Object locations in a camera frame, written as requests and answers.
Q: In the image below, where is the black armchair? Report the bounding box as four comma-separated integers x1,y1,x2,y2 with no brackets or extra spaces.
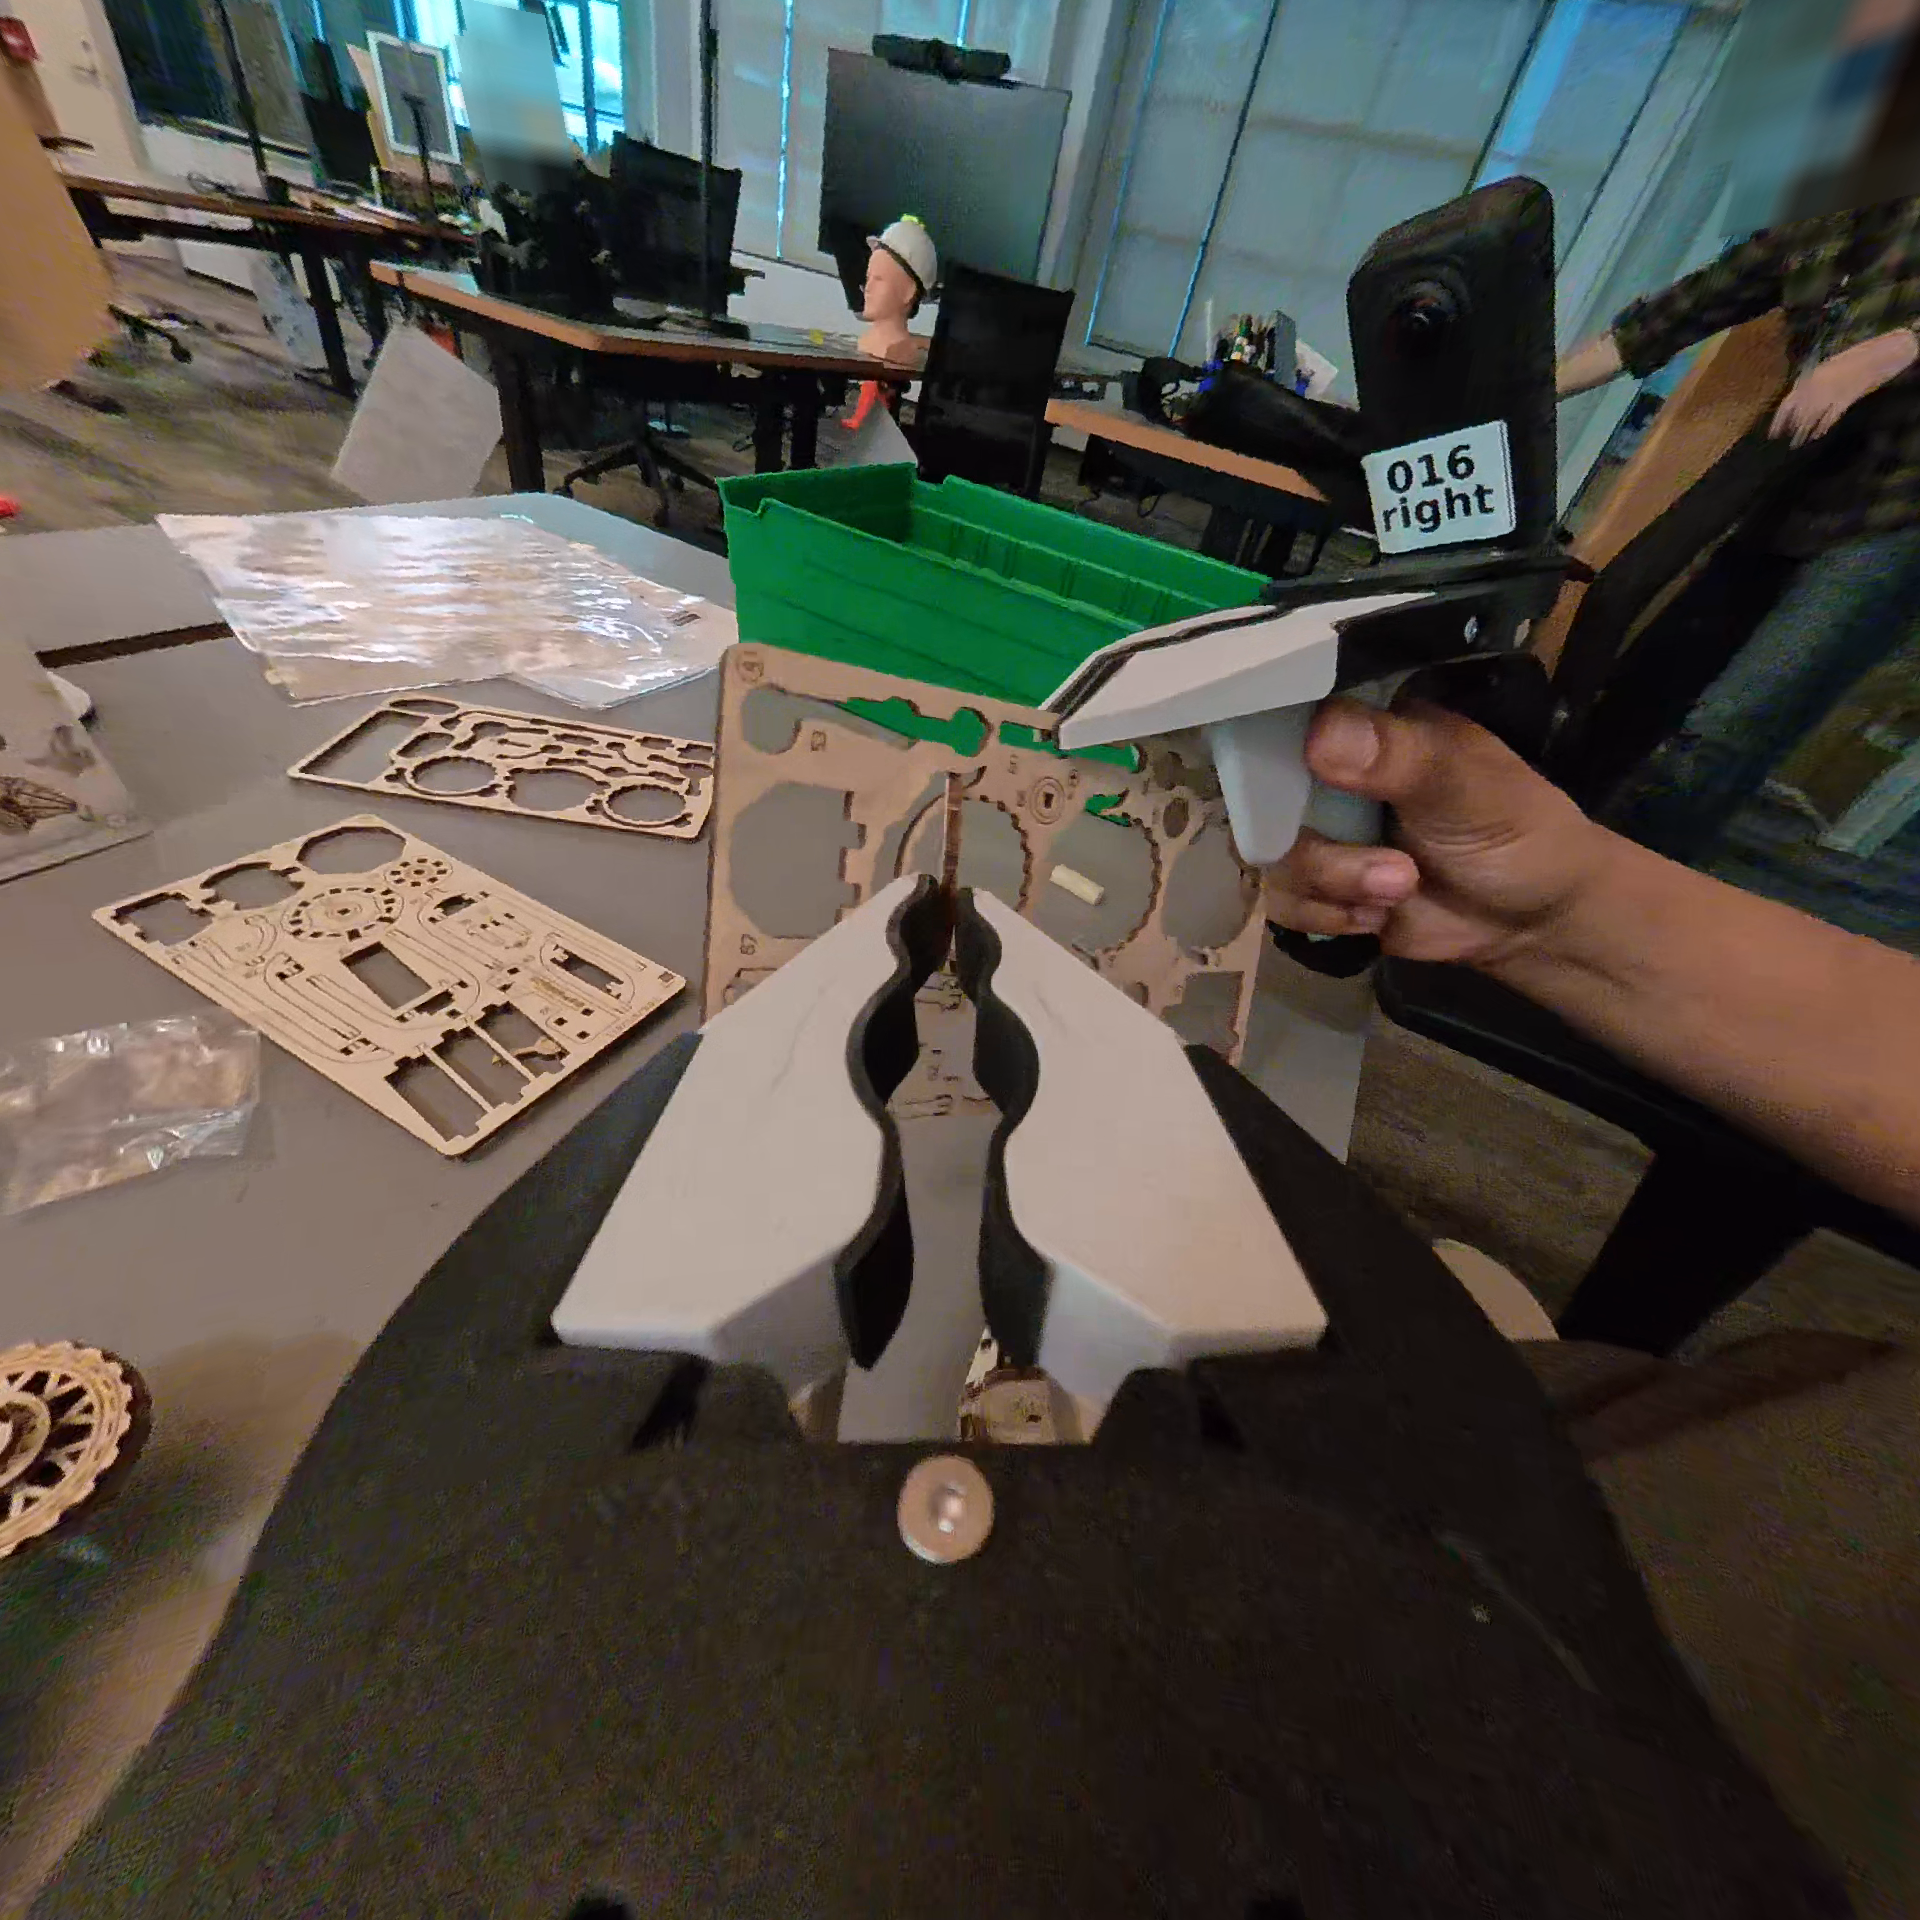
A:
1373,569,1920,1360

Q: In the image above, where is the wooden sheet with gear parts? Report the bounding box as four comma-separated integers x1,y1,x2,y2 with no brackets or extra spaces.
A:
95,813,688,1162

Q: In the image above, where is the wooden top background desk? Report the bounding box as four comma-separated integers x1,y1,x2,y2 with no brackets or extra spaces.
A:
368,263,933,496

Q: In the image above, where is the large clear plastic sleeve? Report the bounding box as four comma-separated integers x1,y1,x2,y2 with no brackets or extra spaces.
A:
158,508,741,706

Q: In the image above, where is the wooden sheet with scalloped cutouts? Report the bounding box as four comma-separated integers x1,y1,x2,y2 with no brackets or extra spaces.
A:
702,645,1279,1068

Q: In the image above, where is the mannequin head with hard hat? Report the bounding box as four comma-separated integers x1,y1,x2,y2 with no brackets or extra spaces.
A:
858,218,942,368

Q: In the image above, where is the large black monitor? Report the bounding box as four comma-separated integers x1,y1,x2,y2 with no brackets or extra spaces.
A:
816,48,1074,288

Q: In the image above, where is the person's right hand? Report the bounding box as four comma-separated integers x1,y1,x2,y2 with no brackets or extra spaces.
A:
1267,700,1619,975

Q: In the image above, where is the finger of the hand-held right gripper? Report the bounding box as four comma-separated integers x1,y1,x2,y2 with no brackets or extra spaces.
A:
1054,620,1347,755
1038,593,1438,723

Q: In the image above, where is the small clear plastic bag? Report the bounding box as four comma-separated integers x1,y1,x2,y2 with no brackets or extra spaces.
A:
0,1013,265,1217

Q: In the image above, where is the wooden motorcycle model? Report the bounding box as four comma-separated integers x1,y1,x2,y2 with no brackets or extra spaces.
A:
0,1340,153,1561

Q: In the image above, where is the grey leaning panel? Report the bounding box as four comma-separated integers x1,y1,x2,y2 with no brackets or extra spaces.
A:
335,322,505,505

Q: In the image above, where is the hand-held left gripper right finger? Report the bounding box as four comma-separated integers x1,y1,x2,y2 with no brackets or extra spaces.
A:
955,888,1333,1444

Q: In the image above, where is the grey desk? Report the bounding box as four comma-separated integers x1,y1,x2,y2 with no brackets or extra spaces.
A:
0,496,1370,1817

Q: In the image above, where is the instruction booklet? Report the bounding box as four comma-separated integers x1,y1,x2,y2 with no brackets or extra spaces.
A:
0,631,153,888

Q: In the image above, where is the black panel with tan back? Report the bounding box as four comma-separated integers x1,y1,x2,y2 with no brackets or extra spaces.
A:
0,59,115,394

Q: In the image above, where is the wooden sheet with round holes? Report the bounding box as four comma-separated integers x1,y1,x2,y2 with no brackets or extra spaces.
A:
289,695,721,842

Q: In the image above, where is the green bin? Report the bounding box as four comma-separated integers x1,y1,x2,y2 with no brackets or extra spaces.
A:
719,461,1279,819

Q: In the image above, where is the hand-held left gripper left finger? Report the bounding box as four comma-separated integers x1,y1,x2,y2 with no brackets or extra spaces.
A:
550,874,941,1433

